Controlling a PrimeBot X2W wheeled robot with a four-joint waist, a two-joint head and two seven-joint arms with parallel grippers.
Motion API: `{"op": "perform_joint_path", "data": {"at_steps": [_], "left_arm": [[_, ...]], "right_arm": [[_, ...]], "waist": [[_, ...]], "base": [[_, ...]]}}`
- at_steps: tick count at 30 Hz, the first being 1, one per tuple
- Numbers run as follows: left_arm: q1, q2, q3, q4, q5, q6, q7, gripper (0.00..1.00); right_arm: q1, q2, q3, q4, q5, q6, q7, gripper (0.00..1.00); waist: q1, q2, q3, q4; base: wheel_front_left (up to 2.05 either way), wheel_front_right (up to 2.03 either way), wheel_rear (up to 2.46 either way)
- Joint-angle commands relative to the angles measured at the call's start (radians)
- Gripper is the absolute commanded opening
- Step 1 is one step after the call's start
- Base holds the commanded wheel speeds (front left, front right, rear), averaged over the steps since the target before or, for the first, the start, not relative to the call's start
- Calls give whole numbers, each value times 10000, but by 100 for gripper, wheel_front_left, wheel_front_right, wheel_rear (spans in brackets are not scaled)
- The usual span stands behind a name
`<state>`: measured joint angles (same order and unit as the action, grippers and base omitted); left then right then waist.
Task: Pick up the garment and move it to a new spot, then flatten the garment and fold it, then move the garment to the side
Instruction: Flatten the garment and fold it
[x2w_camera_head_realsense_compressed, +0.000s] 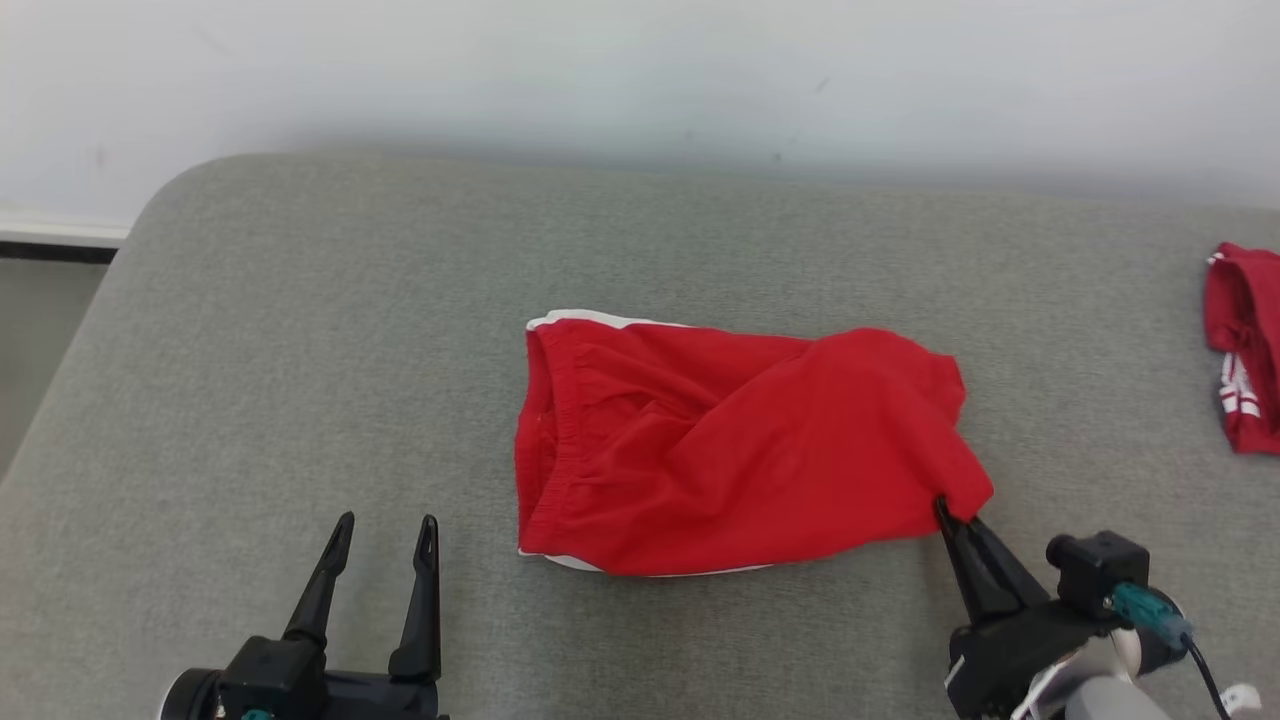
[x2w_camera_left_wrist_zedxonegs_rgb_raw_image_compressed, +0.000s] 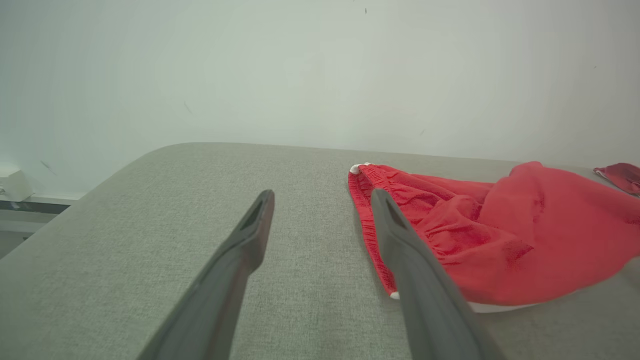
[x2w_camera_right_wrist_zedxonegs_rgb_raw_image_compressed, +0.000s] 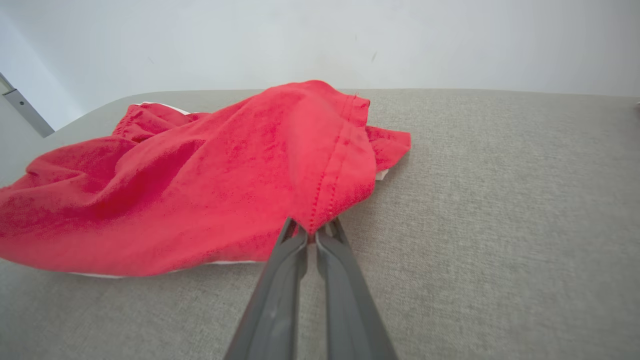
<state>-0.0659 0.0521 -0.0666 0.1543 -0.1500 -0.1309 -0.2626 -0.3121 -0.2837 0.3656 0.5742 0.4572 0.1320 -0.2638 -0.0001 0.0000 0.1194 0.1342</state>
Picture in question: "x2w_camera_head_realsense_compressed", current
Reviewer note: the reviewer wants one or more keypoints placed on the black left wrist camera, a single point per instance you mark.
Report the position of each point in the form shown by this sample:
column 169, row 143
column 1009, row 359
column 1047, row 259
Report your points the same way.
column 270, row 680

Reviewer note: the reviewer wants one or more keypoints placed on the red jersey with white sleeves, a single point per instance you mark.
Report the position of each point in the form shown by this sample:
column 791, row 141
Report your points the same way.
column 1250, row 350

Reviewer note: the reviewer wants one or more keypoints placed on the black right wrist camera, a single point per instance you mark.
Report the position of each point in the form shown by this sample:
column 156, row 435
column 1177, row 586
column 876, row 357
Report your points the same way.
column 1100, row 570

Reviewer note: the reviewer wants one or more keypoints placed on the white wall baseboard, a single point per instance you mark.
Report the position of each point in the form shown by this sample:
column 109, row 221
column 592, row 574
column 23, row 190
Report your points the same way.
column 60, row 232

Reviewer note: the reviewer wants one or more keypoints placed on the grey fabric sofa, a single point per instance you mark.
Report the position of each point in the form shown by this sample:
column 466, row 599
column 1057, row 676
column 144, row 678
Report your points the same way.
column 400, row 350

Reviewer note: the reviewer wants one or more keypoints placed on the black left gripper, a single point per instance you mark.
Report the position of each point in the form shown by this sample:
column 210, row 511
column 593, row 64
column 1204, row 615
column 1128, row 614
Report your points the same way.
column 390, row 700

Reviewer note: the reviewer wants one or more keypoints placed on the red shorts with white trim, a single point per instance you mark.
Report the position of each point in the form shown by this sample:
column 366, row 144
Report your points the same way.
column 740, row 450

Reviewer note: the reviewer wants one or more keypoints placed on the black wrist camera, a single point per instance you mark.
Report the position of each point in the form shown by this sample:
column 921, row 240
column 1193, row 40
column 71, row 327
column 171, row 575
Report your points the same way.
column 1100, row 570
column 270, row 680

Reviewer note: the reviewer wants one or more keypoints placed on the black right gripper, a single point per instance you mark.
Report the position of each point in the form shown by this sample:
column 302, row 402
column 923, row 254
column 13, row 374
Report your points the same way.
column 1010, row 655

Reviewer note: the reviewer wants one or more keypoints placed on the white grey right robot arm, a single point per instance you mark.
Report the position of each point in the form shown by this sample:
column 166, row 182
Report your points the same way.
column 1110, row 695

